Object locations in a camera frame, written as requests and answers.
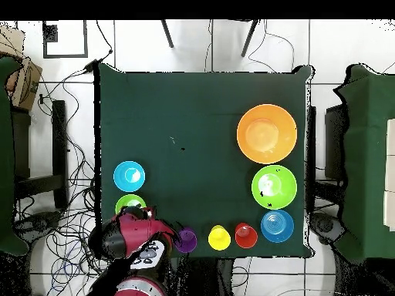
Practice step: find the small green bowl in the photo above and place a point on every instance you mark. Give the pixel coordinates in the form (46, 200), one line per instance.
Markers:
(131, 200)

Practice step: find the purple cup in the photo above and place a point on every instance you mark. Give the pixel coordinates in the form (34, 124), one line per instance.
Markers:
(187, 242)

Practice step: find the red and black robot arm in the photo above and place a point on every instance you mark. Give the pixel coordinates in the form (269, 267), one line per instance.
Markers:
(135, 234)

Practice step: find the dark green tablecloth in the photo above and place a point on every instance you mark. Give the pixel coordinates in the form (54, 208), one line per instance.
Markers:
(185, 108)

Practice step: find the small cyan bowl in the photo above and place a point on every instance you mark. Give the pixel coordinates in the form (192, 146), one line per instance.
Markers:
(129, 176)

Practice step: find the large orange bowl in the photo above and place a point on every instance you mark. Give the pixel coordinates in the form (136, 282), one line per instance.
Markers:
(267, 134)

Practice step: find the yellow cup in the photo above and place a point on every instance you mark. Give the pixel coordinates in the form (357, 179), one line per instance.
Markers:
(219, 239)

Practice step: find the large green bowl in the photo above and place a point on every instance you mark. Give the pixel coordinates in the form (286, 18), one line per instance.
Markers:
(274, 187)

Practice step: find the red-orange cup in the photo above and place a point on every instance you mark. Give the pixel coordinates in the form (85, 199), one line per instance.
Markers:
(246, 237)

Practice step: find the large blue bowl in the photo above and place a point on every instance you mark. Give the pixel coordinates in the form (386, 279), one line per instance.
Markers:
(277, 226)

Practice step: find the black stand leg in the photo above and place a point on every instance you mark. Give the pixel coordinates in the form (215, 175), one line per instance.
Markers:
(250, 38)
(167, 34)

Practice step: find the grey floor base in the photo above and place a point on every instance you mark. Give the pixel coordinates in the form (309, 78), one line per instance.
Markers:
(324, 225)

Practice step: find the black power adapter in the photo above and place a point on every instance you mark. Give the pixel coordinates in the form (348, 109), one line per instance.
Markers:
(90, 65)

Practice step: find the grey base with black knob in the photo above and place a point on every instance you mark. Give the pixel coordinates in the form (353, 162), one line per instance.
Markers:
(40, 222)

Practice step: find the green-clothed side table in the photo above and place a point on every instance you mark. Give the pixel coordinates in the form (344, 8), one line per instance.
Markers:
(367, 154)
(6, 154)

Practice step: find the cardboard box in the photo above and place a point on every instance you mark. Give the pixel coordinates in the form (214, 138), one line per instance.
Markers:
(24, 83)

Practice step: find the white boxes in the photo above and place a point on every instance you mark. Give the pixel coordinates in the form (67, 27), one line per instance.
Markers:
(390, 172)

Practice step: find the black square floor frame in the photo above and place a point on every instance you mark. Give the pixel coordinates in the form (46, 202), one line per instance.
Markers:
(64, 55)

